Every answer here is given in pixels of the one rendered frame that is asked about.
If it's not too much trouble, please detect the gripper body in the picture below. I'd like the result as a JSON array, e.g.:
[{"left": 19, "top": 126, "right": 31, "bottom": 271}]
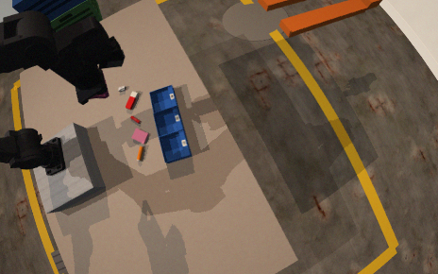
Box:
[{"left": 65, "top": 60, "right": 107, "bottom": 105}]

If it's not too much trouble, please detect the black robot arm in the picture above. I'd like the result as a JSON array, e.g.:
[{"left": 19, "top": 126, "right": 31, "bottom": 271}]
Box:
[{"left": 0, "top": 10, "right": 125, "bottom": 176}]

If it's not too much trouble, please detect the orange aa battery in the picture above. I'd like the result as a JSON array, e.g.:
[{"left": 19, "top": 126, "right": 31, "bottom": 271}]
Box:
[{"left": 137, "top": 146, "right": 143, "bottom": 162}]

